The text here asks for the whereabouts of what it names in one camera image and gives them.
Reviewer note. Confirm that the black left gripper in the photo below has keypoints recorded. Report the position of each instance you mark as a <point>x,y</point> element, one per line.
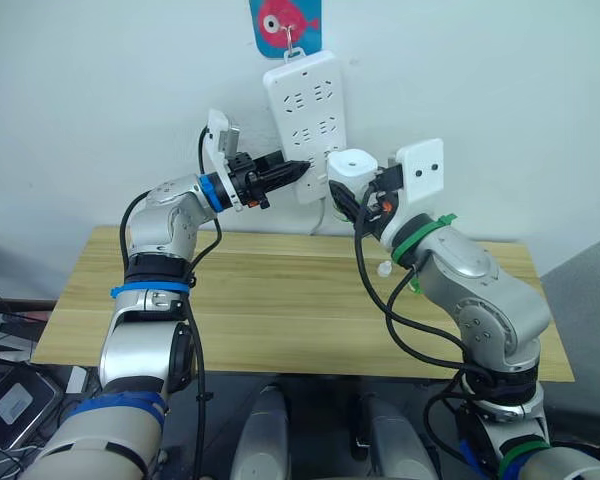
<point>244,181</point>

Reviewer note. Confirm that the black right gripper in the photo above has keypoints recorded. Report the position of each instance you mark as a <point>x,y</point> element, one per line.
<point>386,192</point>

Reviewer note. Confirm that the white mosquito repellent heater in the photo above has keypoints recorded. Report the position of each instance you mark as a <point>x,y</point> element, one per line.
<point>352,167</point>

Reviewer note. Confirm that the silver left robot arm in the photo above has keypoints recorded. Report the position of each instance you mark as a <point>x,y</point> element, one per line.
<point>140,345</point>

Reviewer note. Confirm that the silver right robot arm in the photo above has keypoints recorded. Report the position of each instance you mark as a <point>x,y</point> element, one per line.
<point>485,300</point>

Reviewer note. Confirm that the clear liquid bottle white cap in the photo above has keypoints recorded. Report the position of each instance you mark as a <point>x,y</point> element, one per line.
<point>385,269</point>

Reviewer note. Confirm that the white power strip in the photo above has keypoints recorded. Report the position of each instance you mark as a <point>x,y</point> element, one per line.
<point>307,100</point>

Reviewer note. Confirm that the blue card with pink fish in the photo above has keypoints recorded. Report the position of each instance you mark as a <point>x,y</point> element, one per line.
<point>270,25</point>

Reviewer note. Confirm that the grey rounded shape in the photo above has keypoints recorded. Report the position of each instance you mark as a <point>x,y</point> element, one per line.
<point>260,435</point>
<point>400,440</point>

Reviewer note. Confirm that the white slip of paper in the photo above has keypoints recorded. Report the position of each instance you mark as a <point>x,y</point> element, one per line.
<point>76,380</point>

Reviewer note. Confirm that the black box with grey screen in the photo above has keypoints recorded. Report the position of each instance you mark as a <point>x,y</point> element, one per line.
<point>15,405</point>

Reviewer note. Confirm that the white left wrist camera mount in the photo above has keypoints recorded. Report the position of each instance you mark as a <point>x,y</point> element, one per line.
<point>220,145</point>

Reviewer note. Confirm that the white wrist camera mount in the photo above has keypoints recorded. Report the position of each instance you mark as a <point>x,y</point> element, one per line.
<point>220,145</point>
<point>422,170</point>

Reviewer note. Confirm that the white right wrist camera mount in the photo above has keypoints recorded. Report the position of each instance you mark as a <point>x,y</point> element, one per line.
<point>422,170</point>

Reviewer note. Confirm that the metal wall hook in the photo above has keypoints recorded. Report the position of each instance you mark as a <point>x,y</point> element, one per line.
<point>291,37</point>

